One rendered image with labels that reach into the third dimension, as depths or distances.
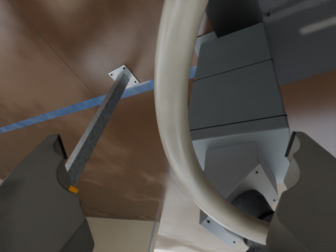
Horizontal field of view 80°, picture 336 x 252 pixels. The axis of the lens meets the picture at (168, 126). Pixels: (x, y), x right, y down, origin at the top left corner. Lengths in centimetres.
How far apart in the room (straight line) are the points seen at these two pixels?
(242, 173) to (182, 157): 58
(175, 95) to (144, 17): 137
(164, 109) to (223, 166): 65
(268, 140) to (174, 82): 69
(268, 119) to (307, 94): 108
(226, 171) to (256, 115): 24
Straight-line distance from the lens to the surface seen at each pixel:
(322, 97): 193
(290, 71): 168
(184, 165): 21
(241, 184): 76
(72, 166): 129
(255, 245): 77
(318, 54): 166
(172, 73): 16
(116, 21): 161
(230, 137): 81
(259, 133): 79
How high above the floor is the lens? 135
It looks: 39 degrees down
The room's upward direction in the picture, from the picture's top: 165 degrees counter-clockwise
